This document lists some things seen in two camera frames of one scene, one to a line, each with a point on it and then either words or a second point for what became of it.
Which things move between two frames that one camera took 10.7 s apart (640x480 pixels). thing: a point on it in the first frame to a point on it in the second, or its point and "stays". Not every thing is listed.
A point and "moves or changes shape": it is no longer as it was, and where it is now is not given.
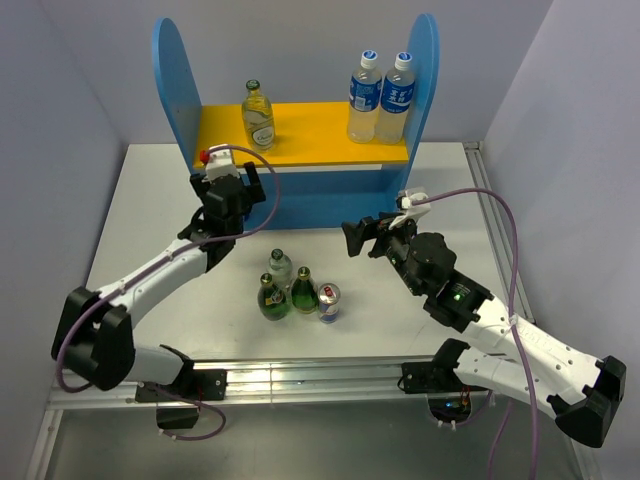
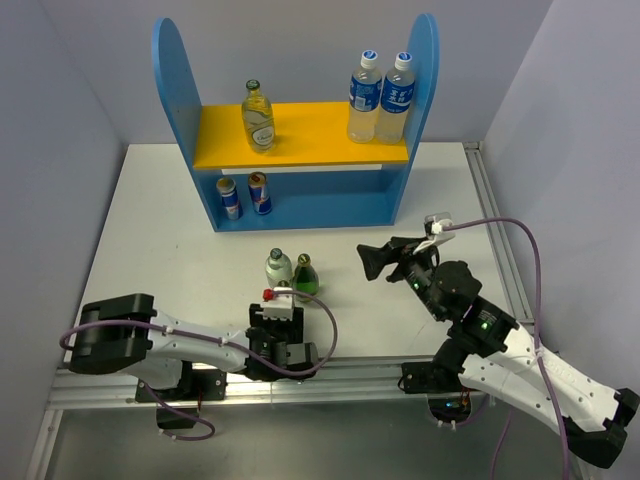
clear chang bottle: (280, 267) stays
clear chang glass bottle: (258, 118) stays
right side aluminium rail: (496, 230) stays
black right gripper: (369, 228) to (405, 248)
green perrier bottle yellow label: (305, 293) moves or changes shape
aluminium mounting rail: (270, 383) stays
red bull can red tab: (328, 298) to (259, 192)
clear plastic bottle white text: (395, 103) stays
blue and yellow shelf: (315, 175) stays
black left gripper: (256, 194) to (297, 320)
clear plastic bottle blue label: (365, 92) stays
